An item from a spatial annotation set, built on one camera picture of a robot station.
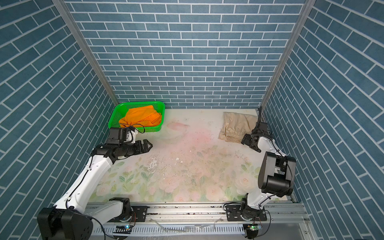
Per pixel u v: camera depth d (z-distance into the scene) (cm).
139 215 75
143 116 108
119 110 111
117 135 61
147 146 73
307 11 72
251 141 83
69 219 37
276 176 46
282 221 75
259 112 124
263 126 75
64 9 71
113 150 55
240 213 73
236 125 105
